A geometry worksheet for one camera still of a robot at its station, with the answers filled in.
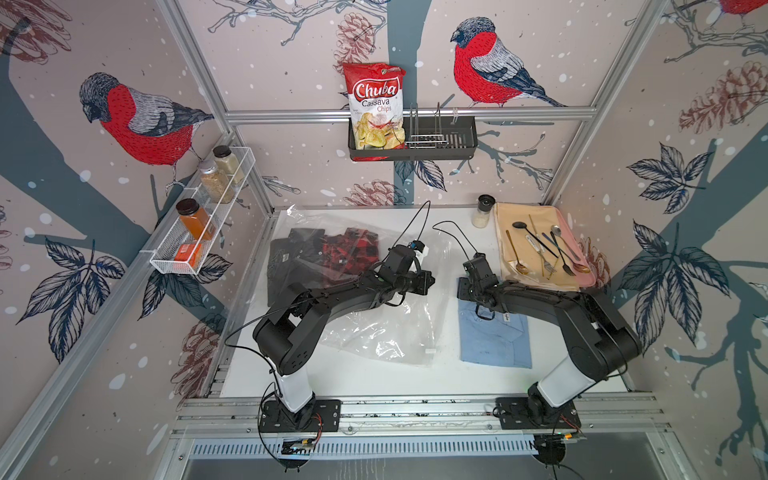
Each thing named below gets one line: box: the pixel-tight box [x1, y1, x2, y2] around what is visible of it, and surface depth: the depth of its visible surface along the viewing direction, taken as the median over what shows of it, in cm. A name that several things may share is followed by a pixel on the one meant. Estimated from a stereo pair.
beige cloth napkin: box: [494, 203, 582, 291], surface depth 109 cm
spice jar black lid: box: [212, 145, 244, 184], surface depth 82 cm
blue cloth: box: [458, 299, 532, 369], surface depth 86 cm
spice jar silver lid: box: [198, 160, 234, 204], surface depth 77 cm
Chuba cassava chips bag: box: [342, 62, 406, 162], surface depth 84 cm
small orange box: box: [174, 243, 202, 268], surface depth 68 cm
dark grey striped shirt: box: [267, 228, 342, 307], surface depth 102 cm
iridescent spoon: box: [550, 224, 591, 274], surface depth 109 cm
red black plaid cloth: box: [322, 228, 379, 275], surface depth 106 cm
